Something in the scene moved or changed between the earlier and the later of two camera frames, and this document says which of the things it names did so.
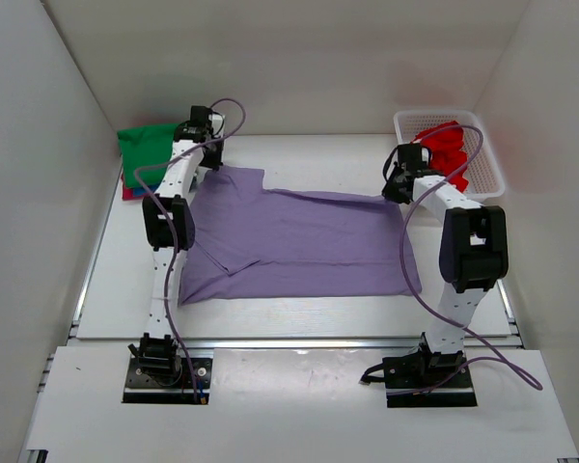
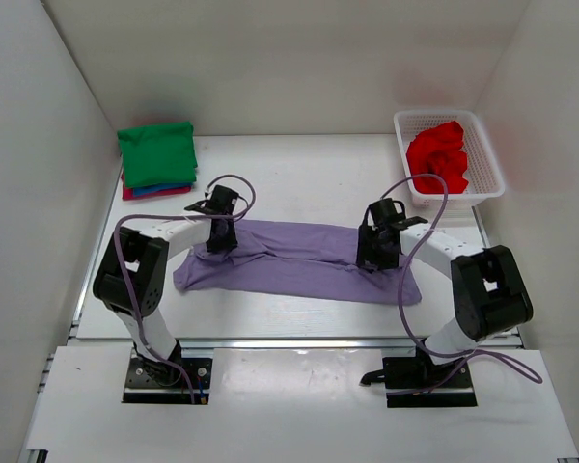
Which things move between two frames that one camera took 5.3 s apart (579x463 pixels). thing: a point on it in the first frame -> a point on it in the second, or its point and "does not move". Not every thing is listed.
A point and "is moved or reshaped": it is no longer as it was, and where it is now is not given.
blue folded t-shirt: (140, 191) does not move
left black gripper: (216, 162) -> (230, 242)
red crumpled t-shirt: (447, 156) does not move
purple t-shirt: (247, 241) is moved or reshaped
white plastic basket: (485, 180) does not move
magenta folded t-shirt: (128, 193) does not move
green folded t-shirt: (145, 146) does not move
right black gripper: (388, 192) -> (365, 256)
